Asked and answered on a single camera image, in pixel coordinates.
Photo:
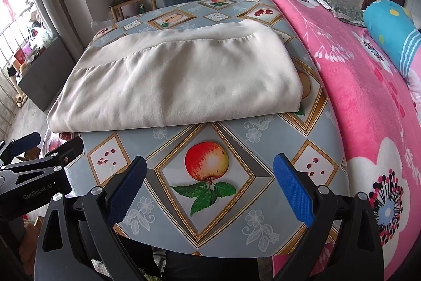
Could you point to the fruit print tablecloth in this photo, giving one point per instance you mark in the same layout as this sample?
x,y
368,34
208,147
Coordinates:
x,y
256,156

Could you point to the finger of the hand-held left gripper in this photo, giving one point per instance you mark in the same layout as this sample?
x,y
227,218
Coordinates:
x,y
67,151
23,142

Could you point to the large cream garment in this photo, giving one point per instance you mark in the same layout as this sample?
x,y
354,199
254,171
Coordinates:
x,y
177,80

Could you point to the window railing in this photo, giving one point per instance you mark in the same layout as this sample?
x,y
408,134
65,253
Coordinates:
x,y
10,70

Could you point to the green bottle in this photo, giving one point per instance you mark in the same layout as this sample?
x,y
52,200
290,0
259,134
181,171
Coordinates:
x,y
142,8

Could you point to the pink floral blanket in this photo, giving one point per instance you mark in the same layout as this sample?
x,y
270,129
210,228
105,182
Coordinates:
x,y
361,103

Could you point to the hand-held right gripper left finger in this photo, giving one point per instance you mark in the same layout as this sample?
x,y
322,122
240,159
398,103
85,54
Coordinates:
x,y
126,192

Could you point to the blue polka dot pillow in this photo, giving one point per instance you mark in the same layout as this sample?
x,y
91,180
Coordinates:
x,y
391,27

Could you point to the clear plastic bag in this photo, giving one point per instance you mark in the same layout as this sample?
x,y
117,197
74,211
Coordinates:
x,y
100,26

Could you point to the silver sequin cushion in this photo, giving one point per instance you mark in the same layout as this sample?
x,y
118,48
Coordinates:
x,y
338,6

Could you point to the dark grey cabinet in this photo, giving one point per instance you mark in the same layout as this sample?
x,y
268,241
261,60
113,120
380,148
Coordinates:
x,y
46,73

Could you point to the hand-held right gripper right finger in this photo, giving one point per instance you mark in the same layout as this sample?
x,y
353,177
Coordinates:
x,y
294,192

